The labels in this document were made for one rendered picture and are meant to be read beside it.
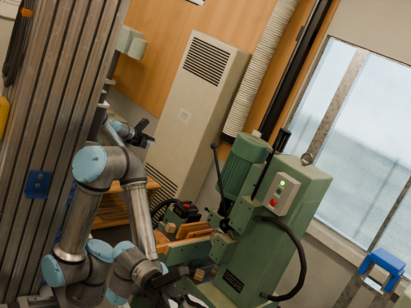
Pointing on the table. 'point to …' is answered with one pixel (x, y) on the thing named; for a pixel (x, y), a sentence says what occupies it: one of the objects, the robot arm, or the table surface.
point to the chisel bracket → (214, 219)
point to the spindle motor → (241, 163)
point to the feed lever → (222, 197)
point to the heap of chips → (160, 238)
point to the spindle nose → (225, 206)
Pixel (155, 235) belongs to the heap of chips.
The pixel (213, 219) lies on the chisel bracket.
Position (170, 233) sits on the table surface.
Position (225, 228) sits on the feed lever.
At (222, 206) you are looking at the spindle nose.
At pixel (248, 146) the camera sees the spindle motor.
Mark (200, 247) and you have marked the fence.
